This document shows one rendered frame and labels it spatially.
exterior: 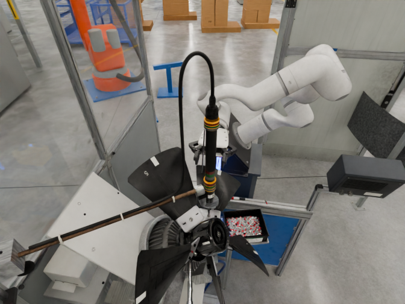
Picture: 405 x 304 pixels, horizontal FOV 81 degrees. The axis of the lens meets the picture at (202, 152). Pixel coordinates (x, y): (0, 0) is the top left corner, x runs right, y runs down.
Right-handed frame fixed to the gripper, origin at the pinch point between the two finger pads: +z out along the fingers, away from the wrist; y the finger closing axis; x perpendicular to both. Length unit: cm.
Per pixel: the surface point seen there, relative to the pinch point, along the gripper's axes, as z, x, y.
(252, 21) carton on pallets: -814, -129, -24
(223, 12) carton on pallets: -752, -97, 65
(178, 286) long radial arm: 24.9, -37.4, 6.4
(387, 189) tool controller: -31, -34, -79
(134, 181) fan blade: 5.3, -8.7, 24.6
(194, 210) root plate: 4.9, -20.5, 4.3
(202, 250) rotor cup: 15.5, -27.7, -0.2
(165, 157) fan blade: -5.5, -6.2, 16.8
